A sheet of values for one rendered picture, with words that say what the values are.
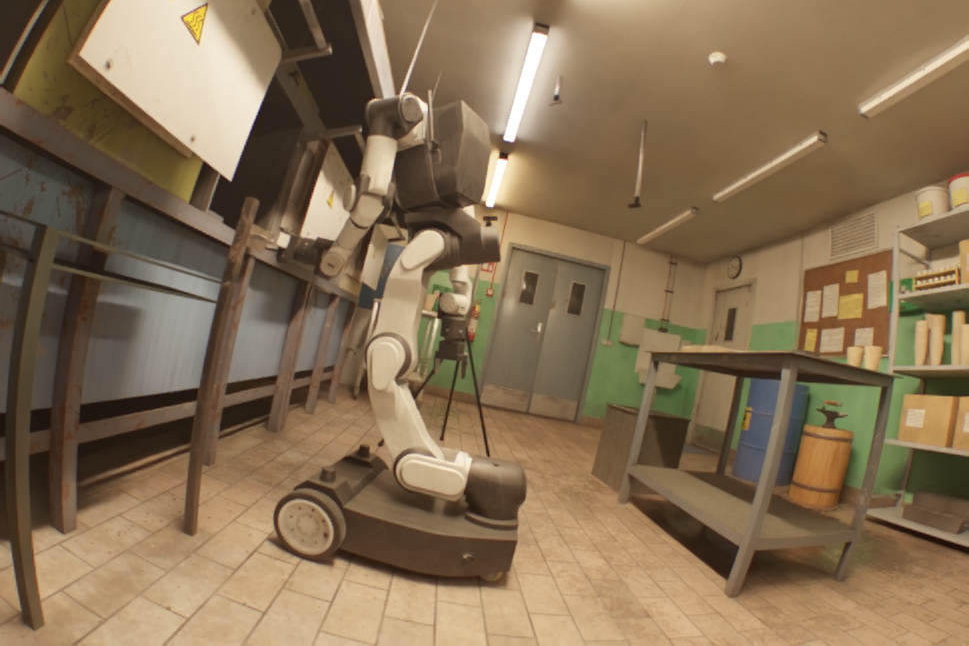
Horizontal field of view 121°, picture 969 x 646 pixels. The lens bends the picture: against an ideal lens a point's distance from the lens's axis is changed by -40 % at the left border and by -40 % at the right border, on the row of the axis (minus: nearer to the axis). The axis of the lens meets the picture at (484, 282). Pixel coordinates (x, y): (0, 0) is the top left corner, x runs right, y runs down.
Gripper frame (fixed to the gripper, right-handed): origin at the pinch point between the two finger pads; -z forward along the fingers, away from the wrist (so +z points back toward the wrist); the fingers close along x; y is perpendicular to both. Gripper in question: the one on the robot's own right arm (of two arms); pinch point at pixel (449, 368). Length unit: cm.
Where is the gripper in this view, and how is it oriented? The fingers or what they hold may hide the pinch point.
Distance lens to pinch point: 162.9
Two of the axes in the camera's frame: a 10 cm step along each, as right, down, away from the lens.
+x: -9.0, -0.5, 4.3
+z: 0.9, -9.9, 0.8
